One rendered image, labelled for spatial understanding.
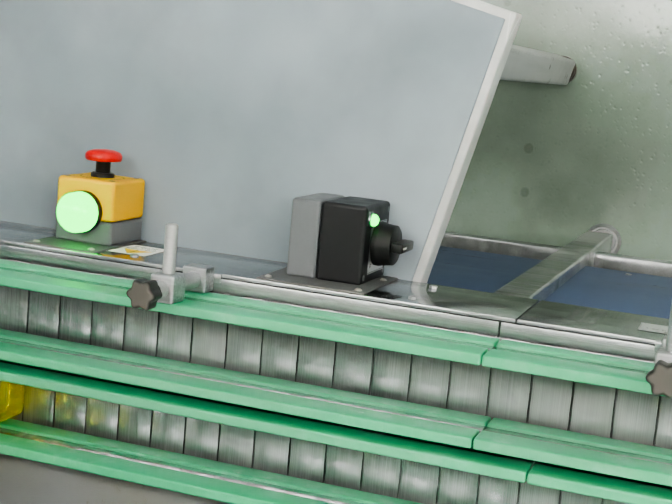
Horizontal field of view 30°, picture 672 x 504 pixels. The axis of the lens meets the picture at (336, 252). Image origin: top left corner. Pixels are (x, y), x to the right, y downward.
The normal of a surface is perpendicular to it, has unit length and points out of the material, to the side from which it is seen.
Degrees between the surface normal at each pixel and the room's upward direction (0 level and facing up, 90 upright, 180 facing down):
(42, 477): 0
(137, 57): 0
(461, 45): 0
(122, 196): 90
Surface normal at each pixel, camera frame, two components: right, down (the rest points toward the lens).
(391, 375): -0.33, 0.11
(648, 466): 0.09, -0.99
